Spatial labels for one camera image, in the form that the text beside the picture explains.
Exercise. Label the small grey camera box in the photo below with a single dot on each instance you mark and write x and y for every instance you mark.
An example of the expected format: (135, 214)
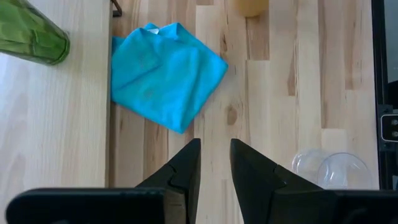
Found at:
(390, 127)

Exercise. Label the orange-yellow plastic cup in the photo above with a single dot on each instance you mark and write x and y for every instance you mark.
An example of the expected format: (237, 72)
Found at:
(250, 7)

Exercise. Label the blue cloth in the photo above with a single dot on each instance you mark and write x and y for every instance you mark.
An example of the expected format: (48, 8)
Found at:
(161, 77)

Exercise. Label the tall green plastic cup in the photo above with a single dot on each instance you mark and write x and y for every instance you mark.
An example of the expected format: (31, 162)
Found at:
(28, 34)

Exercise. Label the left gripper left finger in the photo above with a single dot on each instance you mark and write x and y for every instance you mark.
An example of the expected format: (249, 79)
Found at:
(183, 174)

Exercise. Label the small clear plastic cup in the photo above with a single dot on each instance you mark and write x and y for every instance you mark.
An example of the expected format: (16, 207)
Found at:
(342, 171)

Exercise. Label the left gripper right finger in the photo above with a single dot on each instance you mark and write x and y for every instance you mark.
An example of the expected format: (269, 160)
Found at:
(255, 186)

